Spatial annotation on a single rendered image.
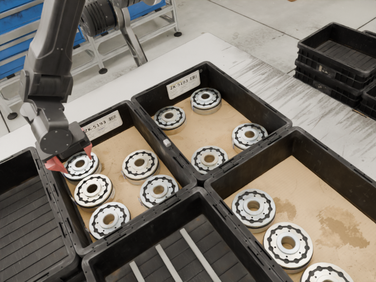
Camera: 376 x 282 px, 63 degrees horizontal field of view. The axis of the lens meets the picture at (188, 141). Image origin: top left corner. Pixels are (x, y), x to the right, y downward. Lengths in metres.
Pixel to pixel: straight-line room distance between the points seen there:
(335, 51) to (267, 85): 0.71
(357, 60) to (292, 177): 1.16
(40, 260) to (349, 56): 1.70
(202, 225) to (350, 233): 0.33
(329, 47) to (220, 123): 1.14
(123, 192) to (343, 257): 0.55
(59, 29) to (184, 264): 0.53
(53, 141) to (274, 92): 0.91
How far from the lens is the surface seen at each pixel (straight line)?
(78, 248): 0.71
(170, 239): 0.77
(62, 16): 0.55
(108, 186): 0.86
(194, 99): 1.02
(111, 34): 2.82
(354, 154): 1.12
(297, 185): 0.84
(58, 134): 0.60
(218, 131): 0.95
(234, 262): 0.74
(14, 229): 0.96
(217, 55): 1.52
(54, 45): 0.57
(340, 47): 1.99
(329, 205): 0.82
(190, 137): 0.94
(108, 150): 0.98
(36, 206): 0.96
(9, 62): 2.68
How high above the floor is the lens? 1.52
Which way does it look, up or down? 47 degrees down
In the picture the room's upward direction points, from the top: 11 degrees counter-clockwise
